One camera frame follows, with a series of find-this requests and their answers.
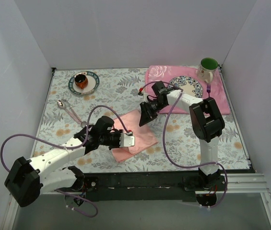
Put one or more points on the floral tablecloth mat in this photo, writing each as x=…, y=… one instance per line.
x=116, y=95

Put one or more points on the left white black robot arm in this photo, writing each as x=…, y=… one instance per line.
x=54, y=160

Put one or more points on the purple plastic fork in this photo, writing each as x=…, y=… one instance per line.
x=208, y=89

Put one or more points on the aluminium frame rail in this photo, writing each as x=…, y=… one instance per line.
x=245, y=183

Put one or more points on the small brown cup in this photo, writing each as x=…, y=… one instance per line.
x=81, y=81

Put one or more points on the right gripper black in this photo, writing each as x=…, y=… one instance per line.
x=147, y=109

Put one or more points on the large silver spoon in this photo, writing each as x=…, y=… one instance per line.
x=63, y=106

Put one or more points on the blue floral patterned plate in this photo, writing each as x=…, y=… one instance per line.
x=189, y=85

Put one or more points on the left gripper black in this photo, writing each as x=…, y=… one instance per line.
x=120, y=140

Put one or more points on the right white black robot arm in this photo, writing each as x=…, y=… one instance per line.
x=207, y=124

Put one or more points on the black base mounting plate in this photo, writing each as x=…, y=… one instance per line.
x=133, y=186

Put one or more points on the pink rose placemat cloth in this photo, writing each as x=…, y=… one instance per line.
x=167, y=73

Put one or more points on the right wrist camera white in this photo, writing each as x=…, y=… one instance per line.
x=145, y=96

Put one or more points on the green rimmed white saucer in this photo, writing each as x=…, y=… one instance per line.
x=93, y=83

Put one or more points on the salmon pink cloth napkin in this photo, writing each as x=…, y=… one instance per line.
x=144, y=137

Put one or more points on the green inside floral mug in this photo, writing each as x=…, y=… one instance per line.
x=207, y=69

